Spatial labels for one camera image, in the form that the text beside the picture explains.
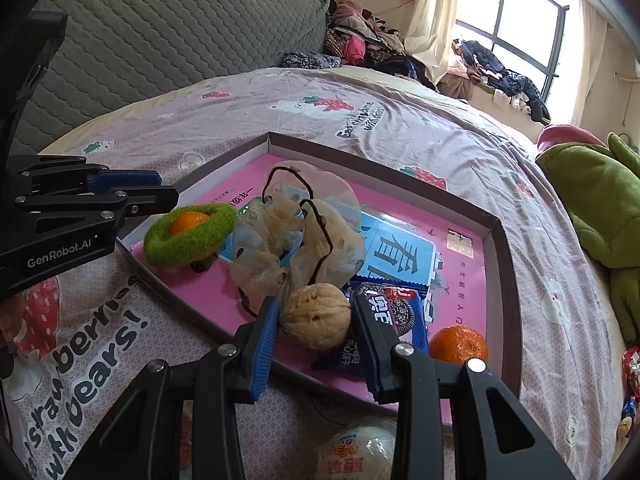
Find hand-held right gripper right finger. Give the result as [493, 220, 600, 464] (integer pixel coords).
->
[351, 305, 576, 480]

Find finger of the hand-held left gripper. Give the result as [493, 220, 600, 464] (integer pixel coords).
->
[10, 155, 163, 197]
[15, 185, 180, 224]

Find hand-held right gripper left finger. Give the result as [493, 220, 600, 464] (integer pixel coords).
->
[65, 296, 282, 480]

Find blue cookie packet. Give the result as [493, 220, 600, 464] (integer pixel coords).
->
[311, 281, 431, 373]

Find tangerine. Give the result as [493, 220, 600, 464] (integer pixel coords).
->
[169, 211, 212, 237]
[429, 325, 489, 366]

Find green fuzzy scrunchie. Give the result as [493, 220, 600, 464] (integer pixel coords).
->
[144, 204, 238, 267]

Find shallow cardboard box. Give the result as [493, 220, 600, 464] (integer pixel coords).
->
[116, 131, 523, 428]

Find red white toy egg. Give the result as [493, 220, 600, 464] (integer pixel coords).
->
[314, 415, 398, 480]

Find pink book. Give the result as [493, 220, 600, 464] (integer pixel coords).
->
[131, 152, 506, 411]

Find grey quilted headboard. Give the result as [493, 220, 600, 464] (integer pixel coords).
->
[10, 0, 331, 156]

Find dark floral cloth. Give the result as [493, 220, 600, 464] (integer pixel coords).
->
[280, 51, 343, 71]

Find snacks at bed edge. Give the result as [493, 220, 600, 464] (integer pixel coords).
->
[621, 347, 640, 391]

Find green blanket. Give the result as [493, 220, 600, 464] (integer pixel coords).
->
[535, 132, 640, 346]

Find pile of clothes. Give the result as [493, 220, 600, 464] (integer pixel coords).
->
[324, 0, 436, 91]

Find red pillow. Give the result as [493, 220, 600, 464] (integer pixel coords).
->
[537, 124, 608, 153]

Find clothes on windowsill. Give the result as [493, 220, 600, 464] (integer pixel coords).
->
[450, 37, 553, 123]

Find cream curtain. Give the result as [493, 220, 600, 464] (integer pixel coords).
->
[402, 0, 461, 86]
[570, 0, 608, 133]

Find black framed window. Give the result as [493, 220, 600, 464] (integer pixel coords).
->
[455, 0, 576, 121]

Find beige scrunchie with black cord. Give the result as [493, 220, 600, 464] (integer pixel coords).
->
[227, 160, 368, 321]

